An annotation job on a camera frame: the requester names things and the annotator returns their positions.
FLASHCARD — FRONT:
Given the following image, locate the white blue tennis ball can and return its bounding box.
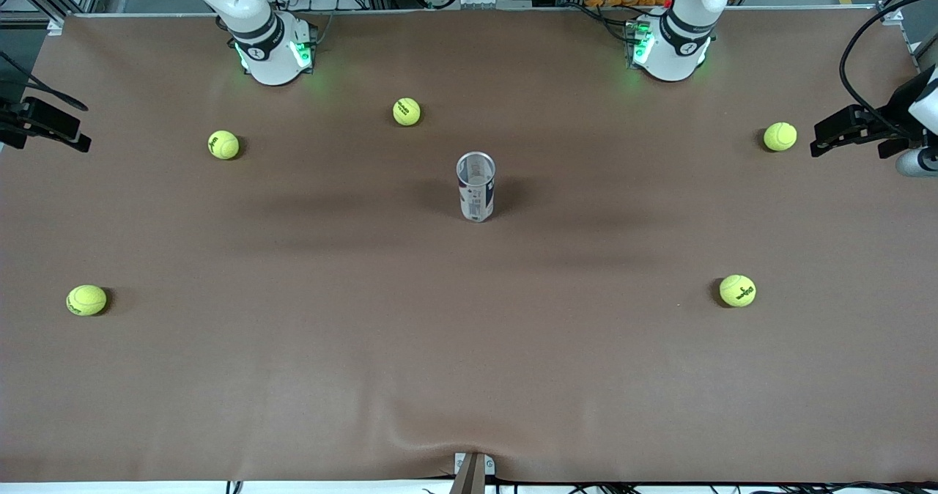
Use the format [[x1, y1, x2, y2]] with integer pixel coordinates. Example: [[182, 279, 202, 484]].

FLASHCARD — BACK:
[[456, 151, 497, 224]]

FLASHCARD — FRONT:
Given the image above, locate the brown table mat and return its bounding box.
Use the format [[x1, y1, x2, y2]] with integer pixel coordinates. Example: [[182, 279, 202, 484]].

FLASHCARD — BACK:
[[0, 7, 938, 484]]

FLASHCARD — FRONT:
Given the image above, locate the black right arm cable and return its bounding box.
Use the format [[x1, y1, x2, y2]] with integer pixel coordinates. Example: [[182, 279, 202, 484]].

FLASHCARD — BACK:
[[0, 51, 89, 112]]

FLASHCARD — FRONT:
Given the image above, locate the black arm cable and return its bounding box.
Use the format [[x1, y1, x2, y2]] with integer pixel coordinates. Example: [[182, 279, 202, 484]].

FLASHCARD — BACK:
[[839, 0, 938, 119], [0, 51, 89, 112]]

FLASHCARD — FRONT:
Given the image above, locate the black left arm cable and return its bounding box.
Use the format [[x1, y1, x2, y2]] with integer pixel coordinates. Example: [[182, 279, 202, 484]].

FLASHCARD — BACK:
[[839, 0, 938, 119]]

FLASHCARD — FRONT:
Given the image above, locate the grey metal bracket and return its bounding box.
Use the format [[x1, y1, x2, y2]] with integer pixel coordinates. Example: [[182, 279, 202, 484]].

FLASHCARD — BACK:
[[453, 451, 496, 494]]

